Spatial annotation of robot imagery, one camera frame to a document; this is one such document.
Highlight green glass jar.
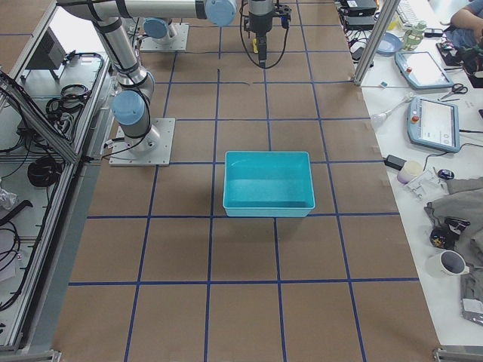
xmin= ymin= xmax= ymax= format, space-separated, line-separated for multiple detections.
xmin=401 ymin=20 xmax=426 ymax=51

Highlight white paper cup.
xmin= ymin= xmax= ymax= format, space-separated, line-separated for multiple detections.
xmin=397 ymin=161 xmax=423 ymax=184

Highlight grey cloth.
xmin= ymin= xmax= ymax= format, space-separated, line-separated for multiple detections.
xmin=424 ymin=178 xmax=482 ymax=267

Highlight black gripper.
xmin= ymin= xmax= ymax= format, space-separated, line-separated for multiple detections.
xmin=256 ymin=32 xmax=267 ymax=57

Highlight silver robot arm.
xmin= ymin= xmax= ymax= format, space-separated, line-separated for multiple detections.
xmin=248 ymin=0 xmax=275 ymax=66
xmin=57 ymin=1 xmax=237 ymax=152

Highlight black power adapter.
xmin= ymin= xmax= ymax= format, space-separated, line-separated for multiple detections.
xmin=383 ymin=155 xmax=407 ymax=171

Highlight white mug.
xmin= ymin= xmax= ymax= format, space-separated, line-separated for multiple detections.
xmin=425 ymin=250 xmax=469 ymax=278

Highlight light blue plate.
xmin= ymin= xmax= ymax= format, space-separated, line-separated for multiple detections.
xmin=377 ymin=32 xmax=402 ymax=56

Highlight light blue plastic bin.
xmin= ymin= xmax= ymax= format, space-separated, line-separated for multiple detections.
xmin=223 ymin=151 xmax=315 ymax=218

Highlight near teach pendant tablet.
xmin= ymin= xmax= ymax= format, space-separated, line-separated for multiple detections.
xmin=407 ymin=97 xmax=460 ymax=153

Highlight aluminium frame post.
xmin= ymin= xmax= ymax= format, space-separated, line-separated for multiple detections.
xmin=353 ymin=0 xmax=400 ymax=85

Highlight black scissors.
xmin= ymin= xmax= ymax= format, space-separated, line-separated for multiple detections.
xmin=438 ymin=83 xmax=469 ymax=101

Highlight far teach pendant tablet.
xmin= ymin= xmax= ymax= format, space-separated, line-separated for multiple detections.
xmin=394 ymin=51 xmax=454 ymax=90

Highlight teach pendant tablet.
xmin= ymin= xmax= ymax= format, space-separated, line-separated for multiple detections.
xmin=407 ymin=97 xmax=460 ymax=153
xmin=394 ymin=51 xmax=454 ymax=90

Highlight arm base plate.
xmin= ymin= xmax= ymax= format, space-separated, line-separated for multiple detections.
xmin=109 ymin=118 xmax=175 ymax=167
xmin=140 ymin=23 xmax=189 ymax=53

